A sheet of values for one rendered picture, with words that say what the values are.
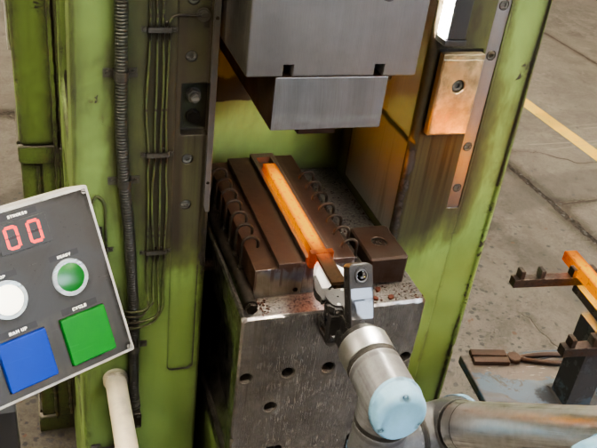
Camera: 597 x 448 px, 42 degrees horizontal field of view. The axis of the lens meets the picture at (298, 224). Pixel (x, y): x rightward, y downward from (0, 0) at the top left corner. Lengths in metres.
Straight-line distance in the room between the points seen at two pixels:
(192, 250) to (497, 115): 0.69
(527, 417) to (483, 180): 0.72
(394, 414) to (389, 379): 0.05
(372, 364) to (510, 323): 1.94
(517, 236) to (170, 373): 2.28
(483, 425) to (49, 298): 0.68
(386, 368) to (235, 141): 0.81
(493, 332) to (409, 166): 1.53
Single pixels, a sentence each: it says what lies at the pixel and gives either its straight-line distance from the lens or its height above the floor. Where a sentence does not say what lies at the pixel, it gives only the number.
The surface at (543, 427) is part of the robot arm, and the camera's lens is 1.13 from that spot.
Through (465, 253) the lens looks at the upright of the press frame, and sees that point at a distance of 1.85.
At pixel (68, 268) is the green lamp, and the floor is 1.10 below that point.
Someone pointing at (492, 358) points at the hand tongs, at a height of 0.70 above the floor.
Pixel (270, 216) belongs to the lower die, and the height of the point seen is 0.99.
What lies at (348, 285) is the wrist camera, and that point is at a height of 1.06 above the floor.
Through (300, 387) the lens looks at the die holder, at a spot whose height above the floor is 0.72.
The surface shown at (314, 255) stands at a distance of 1.46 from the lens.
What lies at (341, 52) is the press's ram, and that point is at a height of 1.41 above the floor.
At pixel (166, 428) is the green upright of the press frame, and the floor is 0.44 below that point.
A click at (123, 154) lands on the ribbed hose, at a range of 1.41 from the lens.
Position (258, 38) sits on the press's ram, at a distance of 1.24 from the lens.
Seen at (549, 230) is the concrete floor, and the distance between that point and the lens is 3.83.
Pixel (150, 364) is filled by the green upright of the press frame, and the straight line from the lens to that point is 1.74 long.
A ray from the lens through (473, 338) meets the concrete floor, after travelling 3.02.
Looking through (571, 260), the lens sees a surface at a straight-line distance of 1.75.
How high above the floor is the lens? 1.84
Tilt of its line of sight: 32 degrees down
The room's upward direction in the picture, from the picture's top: 8 degrees clockwise
